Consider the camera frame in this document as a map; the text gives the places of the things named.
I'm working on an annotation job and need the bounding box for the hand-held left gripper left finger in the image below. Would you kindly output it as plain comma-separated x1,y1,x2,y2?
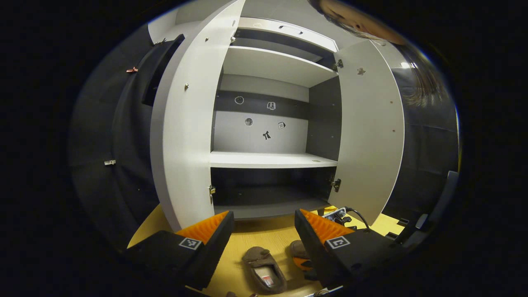
124,211,236,290

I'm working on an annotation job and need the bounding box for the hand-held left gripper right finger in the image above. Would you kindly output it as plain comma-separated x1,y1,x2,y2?
294,208,409,289

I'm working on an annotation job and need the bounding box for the brown shoe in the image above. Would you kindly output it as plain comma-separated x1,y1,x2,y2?
242,246,288,295
288,240,311,260

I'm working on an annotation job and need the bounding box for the white shoe cabinet door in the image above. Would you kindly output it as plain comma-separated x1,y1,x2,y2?
149,0,247,232
328,39,405,226

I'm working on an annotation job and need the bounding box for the white shoe cabinet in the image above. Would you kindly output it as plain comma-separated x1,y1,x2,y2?
210,16,343,220

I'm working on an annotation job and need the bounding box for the white cabinet shelf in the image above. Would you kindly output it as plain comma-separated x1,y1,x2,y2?
210,151,339,169
223,45,339,88

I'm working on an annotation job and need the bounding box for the black backdrop cloth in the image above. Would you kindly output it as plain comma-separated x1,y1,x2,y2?
390,43,459,223
68,23,186,252

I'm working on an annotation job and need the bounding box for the person's head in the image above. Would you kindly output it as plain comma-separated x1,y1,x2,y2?
307,0,448,108

